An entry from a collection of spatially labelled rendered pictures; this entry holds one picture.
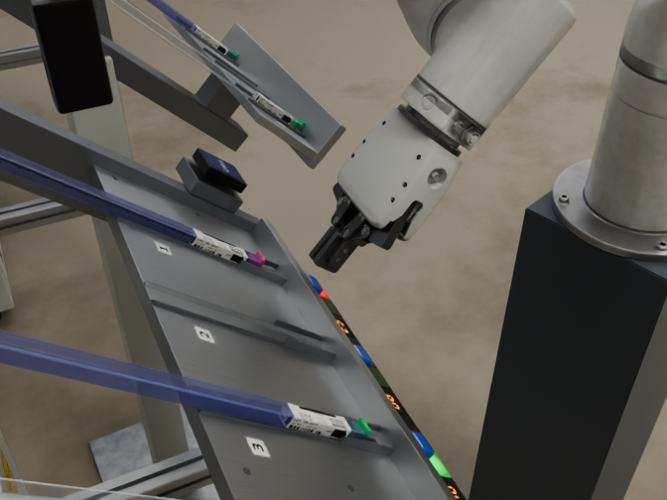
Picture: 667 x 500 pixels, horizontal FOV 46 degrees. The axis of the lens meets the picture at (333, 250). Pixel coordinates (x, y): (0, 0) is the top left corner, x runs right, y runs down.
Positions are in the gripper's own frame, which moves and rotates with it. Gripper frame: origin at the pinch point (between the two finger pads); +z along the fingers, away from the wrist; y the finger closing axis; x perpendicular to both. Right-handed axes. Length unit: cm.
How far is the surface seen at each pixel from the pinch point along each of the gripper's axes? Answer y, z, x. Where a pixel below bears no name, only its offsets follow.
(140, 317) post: 32.2, 34.4, -8.8
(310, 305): -5.9, 3.8, 3.5
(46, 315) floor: 87, 75, -26
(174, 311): -12.2, 5.1, 20.6
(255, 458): -26.2, 5.1, 19.2
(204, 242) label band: -0.7, 4.3, 13.7
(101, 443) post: 46, 72, -28
